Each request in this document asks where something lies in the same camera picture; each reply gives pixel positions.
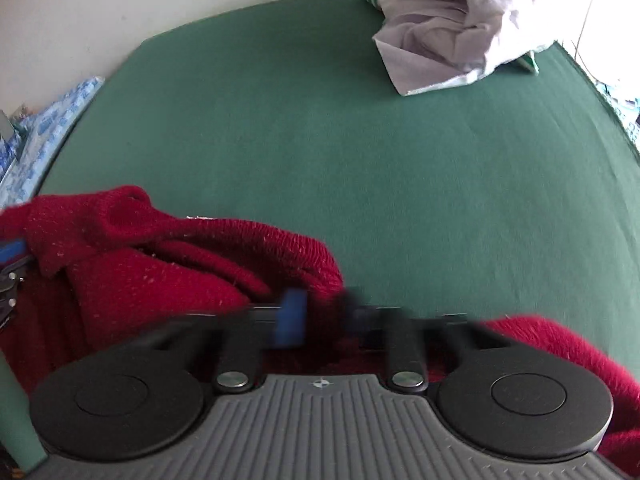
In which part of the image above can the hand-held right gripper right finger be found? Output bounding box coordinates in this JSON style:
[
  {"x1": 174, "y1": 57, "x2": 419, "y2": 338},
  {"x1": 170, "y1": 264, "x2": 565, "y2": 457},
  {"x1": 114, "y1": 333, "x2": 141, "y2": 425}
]
[{"x1": 344, "y1": 289, "x2": 509, "y2": 395}]

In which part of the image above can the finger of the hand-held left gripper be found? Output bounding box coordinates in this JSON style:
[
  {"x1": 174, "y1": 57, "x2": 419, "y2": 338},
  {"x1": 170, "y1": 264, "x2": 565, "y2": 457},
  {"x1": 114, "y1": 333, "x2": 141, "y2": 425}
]
[{"x1": 0, "y1": 239, "x2": 29, "y2": 332}]

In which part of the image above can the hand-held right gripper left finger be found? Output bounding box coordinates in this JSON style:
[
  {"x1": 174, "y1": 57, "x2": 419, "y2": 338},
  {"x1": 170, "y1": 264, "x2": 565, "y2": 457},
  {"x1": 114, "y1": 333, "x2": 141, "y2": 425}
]
[{"x1": 150, "y1": 289, "x2": 309, "y2": 395}]

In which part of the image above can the red knit sweater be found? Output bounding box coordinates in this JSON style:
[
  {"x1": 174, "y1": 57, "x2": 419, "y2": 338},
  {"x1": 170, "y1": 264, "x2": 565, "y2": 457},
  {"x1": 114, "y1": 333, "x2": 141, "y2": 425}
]
[{"x1": 0, "y1": 185, "x2": 640, "y2": 477}]

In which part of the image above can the blue patterned towel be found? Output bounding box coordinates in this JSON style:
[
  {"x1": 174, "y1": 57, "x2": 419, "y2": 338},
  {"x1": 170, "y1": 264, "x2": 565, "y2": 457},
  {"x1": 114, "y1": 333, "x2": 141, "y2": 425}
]
[{"x1": 0, "y1": 76, "x2": 105, "y2": 208}]

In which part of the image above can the green table cover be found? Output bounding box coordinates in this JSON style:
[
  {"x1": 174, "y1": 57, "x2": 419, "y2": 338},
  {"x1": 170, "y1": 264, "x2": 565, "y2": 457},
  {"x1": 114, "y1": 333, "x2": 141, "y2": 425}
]
[{"x1": 36, "y1": 0, "x2": 640, "y2": 381}]

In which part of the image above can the white crumpled garment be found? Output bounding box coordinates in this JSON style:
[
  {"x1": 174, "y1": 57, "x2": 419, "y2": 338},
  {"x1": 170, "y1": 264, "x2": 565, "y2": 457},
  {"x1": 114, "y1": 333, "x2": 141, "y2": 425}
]
[{"x1": 372, "y1": 0, "x2": 558, "y2": 97}]

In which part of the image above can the thin cable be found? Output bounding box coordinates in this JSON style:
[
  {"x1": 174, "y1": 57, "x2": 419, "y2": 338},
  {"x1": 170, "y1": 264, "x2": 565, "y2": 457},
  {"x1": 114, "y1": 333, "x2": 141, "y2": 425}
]
[{"x1": 572, "y1": 0, "x2": 608, "y2": 83}]

